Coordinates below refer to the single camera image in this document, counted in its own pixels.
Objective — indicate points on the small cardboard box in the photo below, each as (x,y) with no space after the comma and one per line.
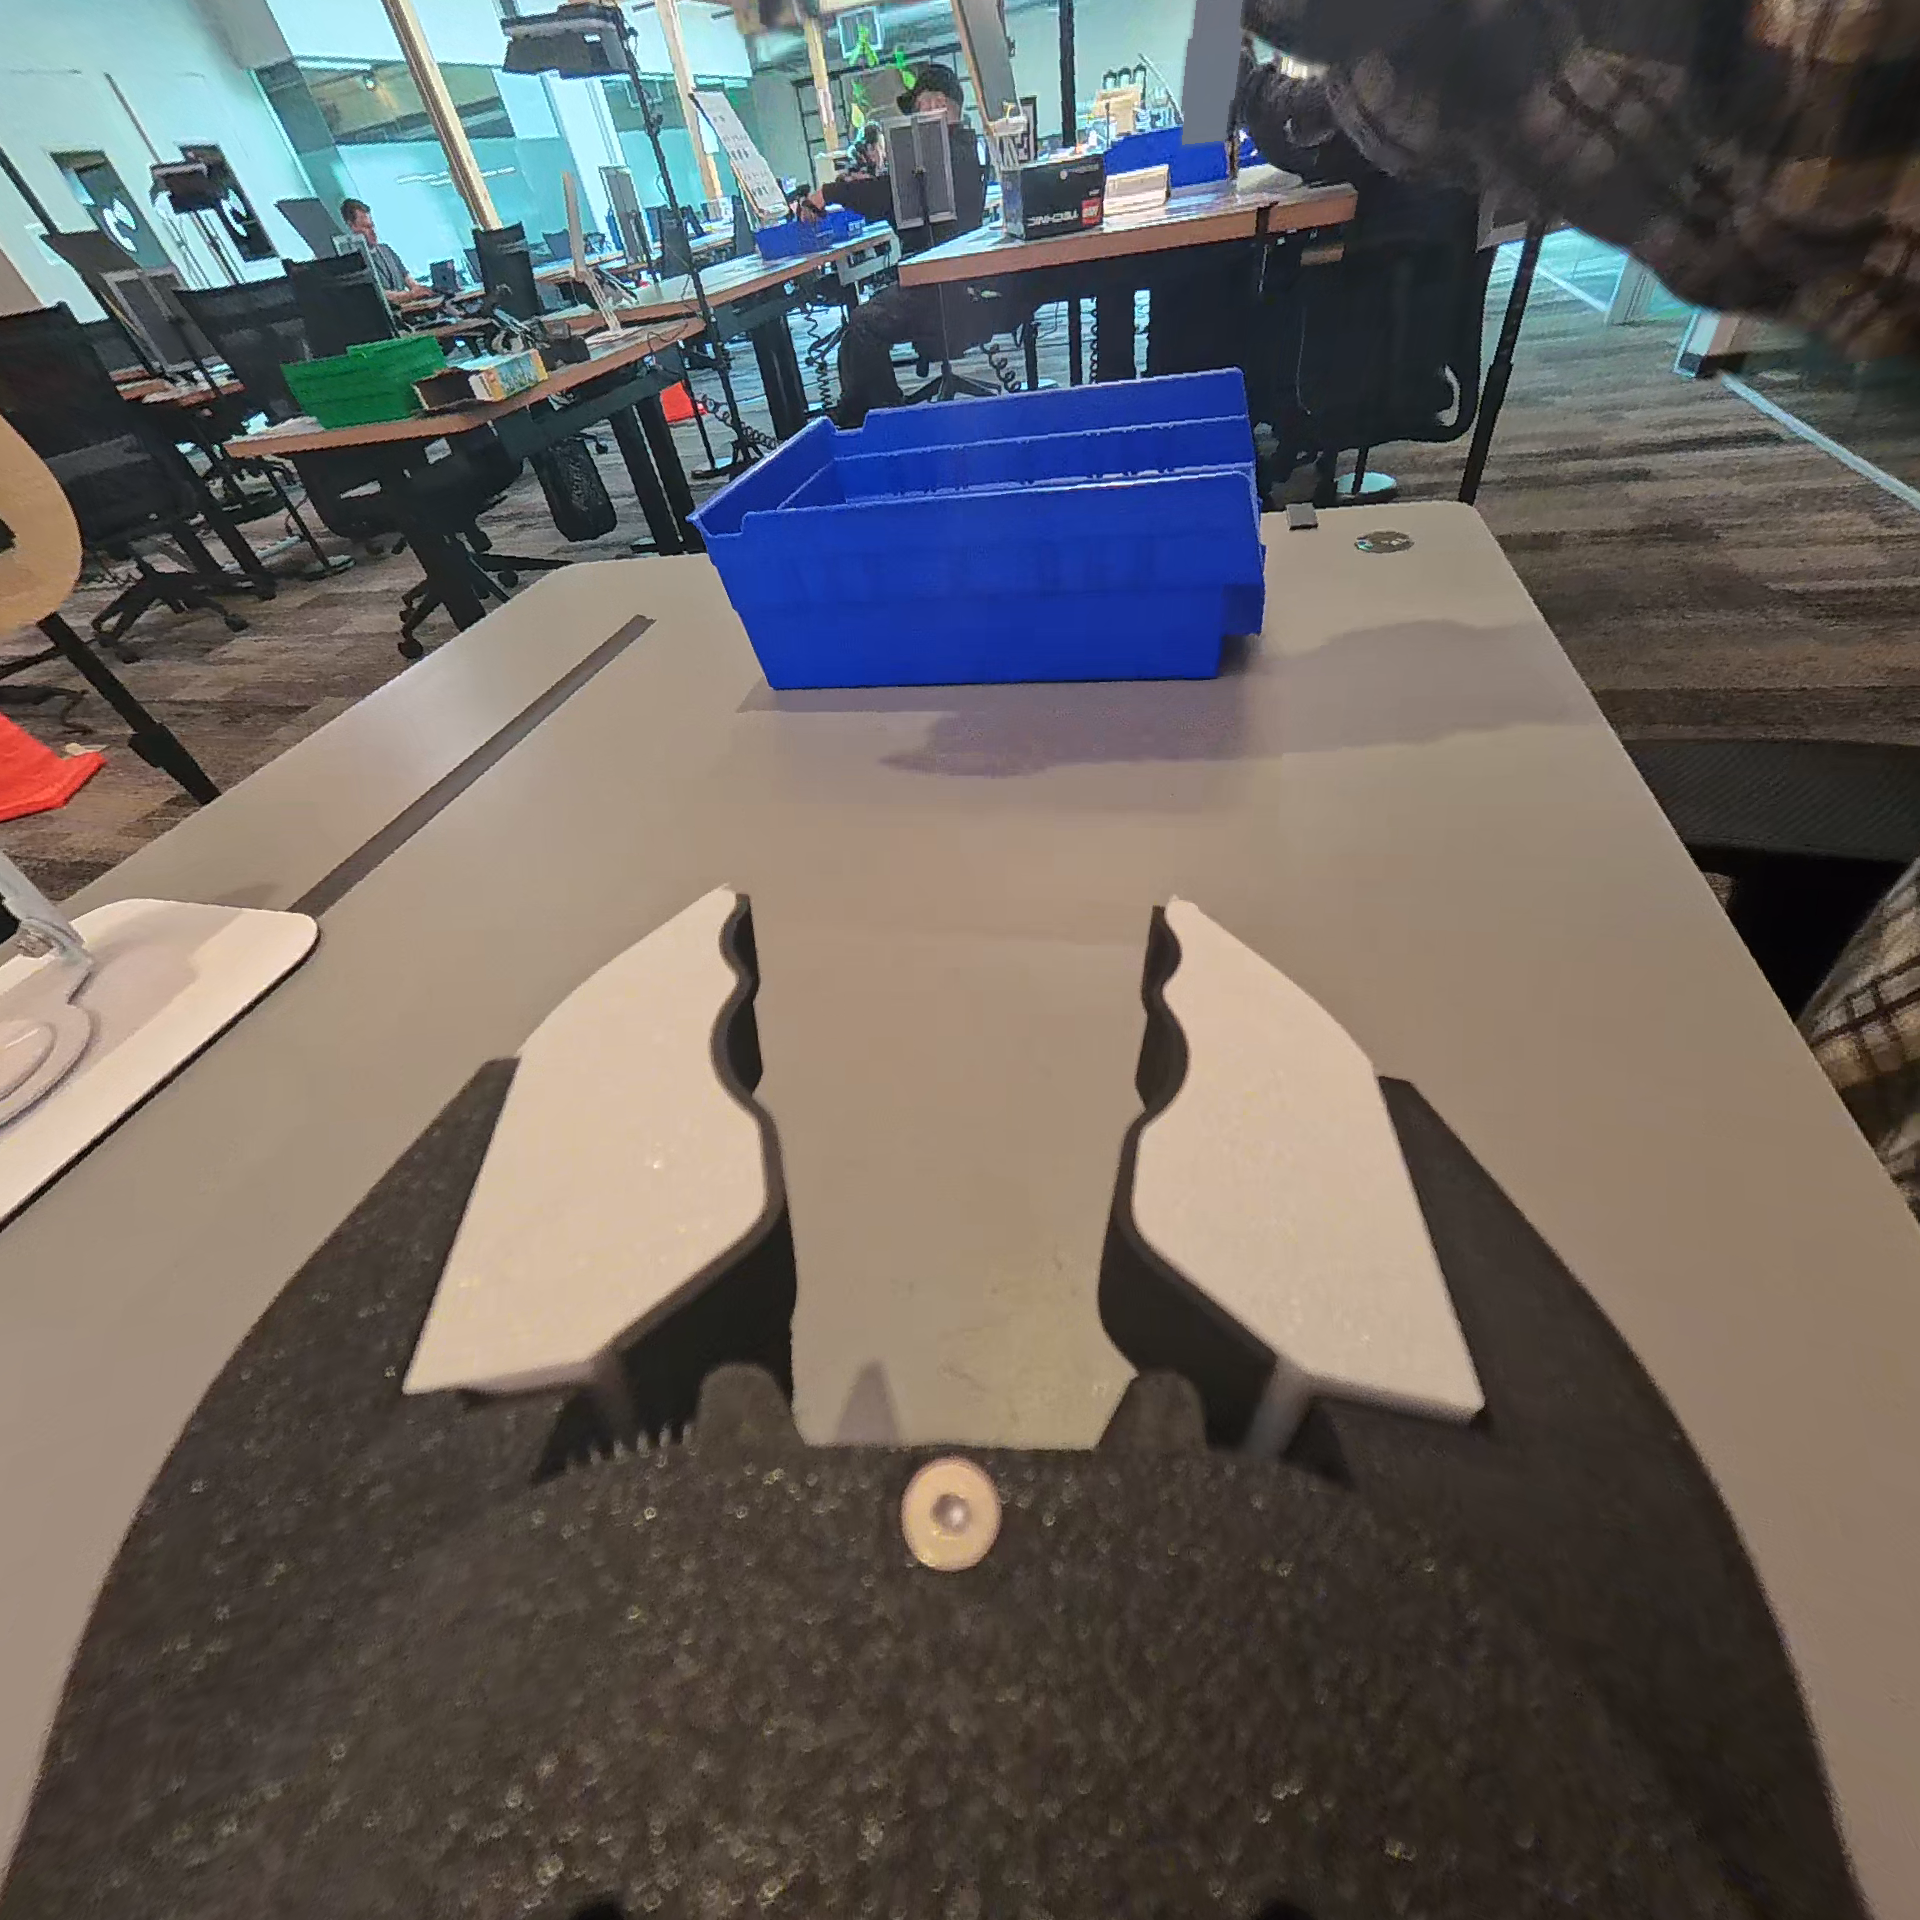
(494,377)

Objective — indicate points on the black cardboard box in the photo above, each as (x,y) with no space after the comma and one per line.
(1050,194)

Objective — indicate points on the black studio light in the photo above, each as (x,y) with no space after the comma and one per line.
(562,43)

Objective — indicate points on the round metal table grommet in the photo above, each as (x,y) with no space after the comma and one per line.
(1382,541)

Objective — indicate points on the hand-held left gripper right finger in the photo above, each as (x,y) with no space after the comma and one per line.
(1289,1201)

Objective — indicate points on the orange traffic cone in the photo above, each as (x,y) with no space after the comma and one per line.
(681,404)
(37,773)

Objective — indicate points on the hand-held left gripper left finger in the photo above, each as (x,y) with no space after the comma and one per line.
(600,1184)

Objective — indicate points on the person's right forearm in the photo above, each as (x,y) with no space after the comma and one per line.
(1725,149)

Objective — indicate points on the person's plaid shirt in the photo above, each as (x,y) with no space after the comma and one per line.
(1874,1036)

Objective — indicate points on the white tablet stand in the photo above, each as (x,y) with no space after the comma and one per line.
(194,961)

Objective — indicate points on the wooden desk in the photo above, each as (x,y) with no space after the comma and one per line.
(494,403)
(1142,233)

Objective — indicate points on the green plastic crate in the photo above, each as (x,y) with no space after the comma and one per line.
(359,383)

